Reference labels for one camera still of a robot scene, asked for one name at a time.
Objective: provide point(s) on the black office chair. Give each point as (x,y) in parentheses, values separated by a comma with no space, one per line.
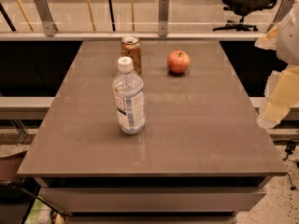
(243,8)

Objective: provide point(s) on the grey table cabinet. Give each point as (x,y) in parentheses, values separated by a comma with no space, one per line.
(201,152)

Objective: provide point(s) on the red apple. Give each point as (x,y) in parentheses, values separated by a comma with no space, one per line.
(178,61)

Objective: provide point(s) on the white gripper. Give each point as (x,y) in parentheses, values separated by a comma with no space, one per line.
(289,44)

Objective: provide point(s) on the clear blue plastic water bottle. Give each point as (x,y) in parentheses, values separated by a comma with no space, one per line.
(128,89)

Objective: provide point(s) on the black power adapter with cable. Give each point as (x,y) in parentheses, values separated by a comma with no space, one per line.
(289,150)

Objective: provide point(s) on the glass railing with metal brackets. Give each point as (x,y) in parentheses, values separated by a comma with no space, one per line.
(114,19)

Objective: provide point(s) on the brown soda can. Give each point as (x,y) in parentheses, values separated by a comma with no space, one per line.
(131,47)

